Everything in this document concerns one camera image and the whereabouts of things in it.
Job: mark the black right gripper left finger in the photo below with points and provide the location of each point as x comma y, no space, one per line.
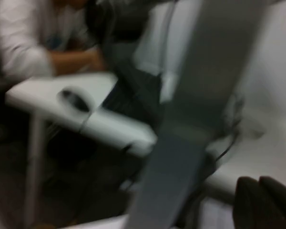
250,205

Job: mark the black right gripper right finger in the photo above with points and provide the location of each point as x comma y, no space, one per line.
281,205

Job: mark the bare person forearm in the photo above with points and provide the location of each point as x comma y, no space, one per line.
74,59

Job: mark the grey upright panel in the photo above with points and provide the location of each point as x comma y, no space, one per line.
200,83

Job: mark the white desk with metal leg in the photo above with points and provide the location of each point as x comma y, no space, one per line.
50,93

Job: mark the person in white shirt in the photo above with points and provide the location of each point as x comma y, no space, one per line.
19,33

